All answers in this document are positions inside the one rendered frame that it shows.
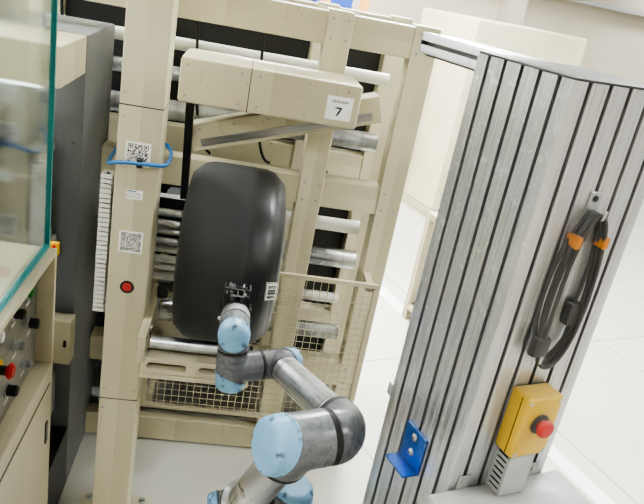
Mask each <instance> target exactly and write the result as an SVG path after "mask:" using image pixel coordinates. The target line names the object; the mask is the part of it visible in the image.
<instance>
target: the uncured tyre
mask: <svg viewBox="0 0 644 504"><path fill-rule="evenodd" d="M285 226H286V186H285V184H284V183H283V182H282V180H281V179H280V178H279V177H278V175H277V174H276V173H275V172H273V171H270V170H268V169H265V168H258V167H252V166H245V165H239V164H232V163H226V162H219V161H214V162H207V163H205V164H204V165H202V166H201V167H199V168H198V169H196V170H195V171H194V172H193V175H192V178H191V181H190V185H189V188H188V191H187V195H186V200H185V204H184V210H183V215H182V221H181V228H180V234H179V241H178V248H177V256H176V264H175V272H174V282H173V294H172V314H173V324H174V326H175V327H176V328H177V329H178V330H179V331H180V333H181V334H182V335H183V336H185V337H188V338H190V339H193V340H198V339H199V340H202V341H207V340H208V341H211V342H218V329H219V325H220V320H218V316H221V313H220V311H221V310H218V305H219V301H223V298H224V290H225V283H226V282H227V284H226V287H228V288H229V283H231V282H232V283H236V286H241V287H243V285H244V284H245V287H247V288H248V290H250V285H251V298H250V305H252V309H251V314H250V332H251V337H250V341H249V344H252V343H254V342H255V341H257V340H258V339H259V338H261V337H262V336H264V335H265V334H266V331H267V328H268V325H269V322H270V318H271V315H272V312H273V308H274V303H275V300H270V301H264V296H265V290H266V283H267V282H279V276H280V269H281V262H282V254H283V246H284V237H285Z"/></svg>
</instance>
